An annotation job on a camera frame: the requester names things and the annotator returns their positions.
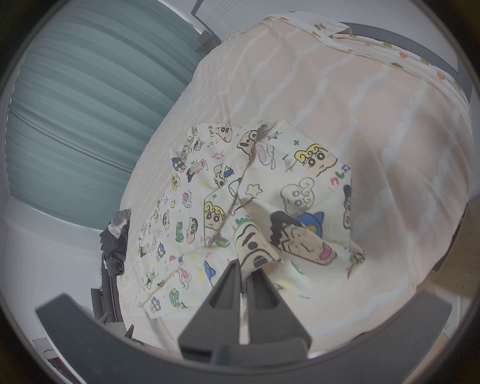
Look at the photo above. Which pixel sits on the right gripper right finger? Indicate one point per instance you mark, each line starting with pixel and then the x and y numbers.
pixel 273 318

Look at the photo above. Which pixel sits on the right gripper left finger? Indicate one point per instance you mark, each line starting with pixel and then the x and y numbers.
pixel 221 318

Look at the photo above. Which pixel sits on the white printed pyjama top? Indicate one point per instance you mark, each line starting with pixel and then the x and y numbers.
pixel 262 180

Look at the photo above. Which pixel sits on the pile of clothes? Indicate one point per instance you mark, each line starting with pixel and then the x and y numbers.
pixel 114 243

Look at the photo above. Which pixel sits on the bed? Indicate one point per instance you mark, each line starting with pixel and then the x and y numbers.
pixel 375 131

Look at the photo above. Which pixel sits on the black low cabinet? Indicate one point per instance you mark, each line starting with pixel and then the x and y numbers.
pixel 98 303

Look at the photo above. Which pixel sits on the blue-green curtain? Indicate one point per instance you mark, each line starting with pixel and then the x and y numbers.
pixel 75 168
pixel 112 56

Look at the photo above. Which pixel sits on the grey bedside table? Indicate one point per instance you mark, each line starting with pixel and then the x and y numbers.
pixel 208 39

